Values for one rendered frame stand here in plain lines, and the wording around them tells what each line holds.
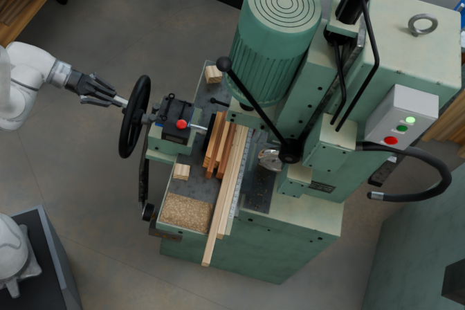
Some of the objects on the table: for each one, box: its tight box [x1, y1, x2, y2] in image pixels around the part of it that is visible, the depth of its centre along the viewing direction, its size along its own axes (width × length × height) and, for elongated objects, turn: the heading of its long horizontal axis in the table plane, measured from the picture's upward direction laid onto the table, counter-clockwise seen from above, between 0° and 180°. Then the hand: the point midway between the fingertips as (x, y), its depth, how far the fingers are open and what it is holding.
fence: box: [222, 127, 254, 241], centre depth 158 cm, size 60×2×6 cm, turn 163°
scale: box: [229, 128, 254, 219], centre depth 155 cm, size 50×1×1 cm, turn 163°
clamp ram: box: [189, 113, 217, 152], centre depth 155 cm, size 9×8×9 cm
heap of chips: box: [159, 192, 214, 233], centre depth 146 cm, size 9×14×4 cm, turn 73°
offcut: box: [205, 66, 222, 84], centre depth 169 cm, size 4×5×4 cm
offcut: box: [173, 163, 190, 181], centre depth 151 cm, size 4×4×3 cm
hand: (122, 102), depth 180 cm, fingers closed
